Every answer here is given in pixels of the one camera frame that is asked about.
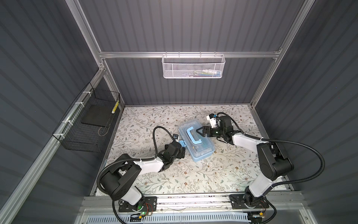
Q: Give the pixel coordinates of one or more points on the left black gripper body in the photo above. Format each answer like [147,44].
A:
[181,154]

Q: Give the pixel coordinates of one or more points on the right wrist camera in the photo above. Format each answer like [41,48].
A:
[213,120]

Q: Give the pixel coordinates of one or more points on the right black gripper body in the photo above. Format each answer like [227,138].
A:
[216,133]

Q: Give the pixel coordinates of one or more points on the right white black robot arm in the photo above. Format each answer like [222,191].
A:
[273,160]

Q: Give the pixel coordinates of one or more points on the blue plastic tool box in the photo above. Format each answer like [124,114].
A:
[197,142]

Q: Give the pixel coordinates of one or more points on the white slotted cable duct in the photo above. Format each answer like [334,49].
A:
[186,218]

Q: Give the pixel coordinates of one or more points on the markers in white basket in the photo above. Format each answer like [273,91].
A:
[204,73]

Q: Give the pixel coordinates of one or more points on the black wire mesh basket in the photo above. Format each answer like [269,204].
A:
[88,125]

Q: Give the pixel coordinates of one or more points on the black foam pad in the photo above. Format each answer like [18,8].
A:
[99,116]

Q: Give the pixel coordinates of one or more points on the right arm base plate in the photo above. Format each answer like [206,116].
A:
[246,201]

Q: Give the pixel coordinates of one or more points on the clear tool box lid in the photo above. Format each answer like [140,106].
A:
[196,138]

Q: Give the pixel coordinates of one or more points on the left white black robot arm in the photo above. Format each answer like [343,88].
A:
[117,179]

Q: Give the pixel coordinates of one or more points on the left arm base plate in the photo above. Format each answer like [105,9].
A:
[146,204]

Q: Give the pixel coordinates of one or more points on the white wire mesh basket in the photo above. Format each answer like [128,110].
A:
[174,66]

